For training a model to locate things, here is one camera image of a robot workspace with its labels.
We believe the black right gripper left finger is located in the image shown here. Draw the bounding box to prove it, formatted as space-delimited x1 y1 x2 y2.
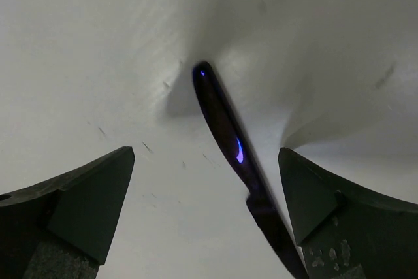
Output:
1 146 135 278

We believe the dark blue serrated knife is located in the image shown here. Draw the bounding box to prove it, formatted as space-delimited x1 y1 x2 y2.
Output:
192 61 309 278

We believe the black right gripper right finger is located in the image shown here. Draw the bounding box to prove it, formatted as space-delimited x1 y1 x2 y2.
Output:
278 148 417 278

